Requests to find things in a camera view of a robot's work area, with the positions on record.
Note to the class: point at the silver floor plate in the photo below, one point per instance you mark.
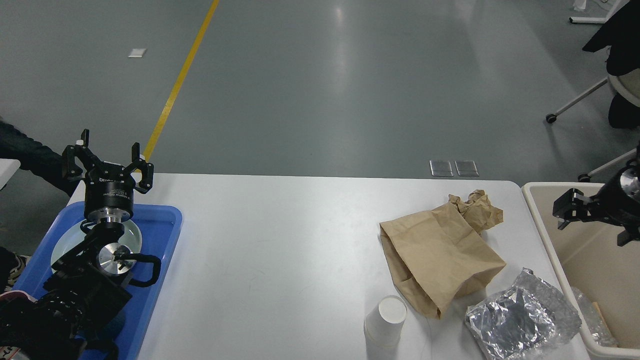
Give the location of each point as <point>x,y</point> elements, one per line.
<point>466,169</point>
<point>439,168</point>

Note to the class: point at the pink mug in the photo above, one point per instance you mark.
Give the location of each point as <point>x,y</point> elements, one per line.
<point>16,296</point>

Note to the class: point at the beige plastic bin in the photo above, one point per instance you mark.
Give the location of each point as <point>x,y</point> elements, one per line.
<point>585,256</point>

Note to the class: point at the seated person beige sweater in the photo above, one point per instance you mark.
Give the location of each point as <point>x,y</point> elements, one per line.
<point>43,162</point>

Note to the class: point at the dark teal mug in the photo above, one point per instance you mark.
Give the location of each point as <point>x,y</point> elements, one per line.
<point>112,329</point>

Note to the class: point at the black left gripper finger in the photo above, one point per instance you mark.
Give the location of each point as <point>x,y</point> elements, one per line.
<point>91,163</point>
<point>139,174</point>

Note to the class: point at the brown paper ball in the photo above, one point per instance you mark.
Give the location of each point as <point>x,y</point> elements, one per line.
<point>477,210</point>

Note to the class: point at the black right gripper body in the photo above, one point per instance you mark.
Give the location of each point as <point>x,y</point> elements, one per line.
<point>617,204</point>

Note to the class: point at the left silver floor plate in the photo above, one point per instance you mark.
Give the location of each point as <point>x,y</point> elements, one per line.
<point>439,168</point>

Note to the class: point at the white paper cup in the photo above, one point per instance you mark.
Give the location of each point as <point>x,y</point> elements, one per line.
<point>384,323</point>

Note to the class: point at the white side table corner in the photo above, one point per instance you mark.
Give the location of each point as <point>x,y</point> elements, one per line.
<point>8,168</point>

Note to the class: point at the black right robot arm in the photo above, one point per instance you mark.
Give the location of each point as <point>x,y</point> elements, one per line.
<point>629,180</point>

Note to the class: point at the mint green plate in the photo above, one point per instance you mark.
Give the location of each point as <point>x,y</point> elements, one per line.
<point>131,239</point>

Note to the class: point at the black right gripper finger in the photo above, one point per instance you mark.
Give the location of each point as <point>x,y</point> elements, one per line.
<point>628,235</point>
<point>573,206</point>

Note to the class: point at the white table leg base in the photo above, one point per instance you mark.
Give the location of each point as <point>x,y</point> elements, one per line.
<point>595,12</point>

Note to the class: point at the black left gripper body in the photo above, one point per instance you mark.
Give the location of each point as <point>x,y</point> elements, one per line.
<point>109,195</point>

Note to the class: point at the brown paper bag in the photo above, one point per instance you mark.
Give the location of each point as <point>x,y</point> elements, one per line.
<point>434,257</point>

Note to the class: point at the office chair with black coat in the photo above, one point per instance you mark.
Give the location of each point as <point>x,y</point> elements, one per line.
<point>620,34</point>

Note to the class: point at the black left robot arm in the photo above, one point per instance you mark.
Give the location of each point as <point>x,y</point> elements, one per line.
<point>87,289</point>

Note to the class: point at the silver foil bag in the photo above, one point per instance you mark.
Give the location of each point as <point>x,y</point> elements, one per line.
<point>527,321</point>

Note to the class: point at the right silver floor plate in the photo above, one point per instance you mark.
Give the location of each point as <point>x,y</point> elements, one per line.
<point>466,169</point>

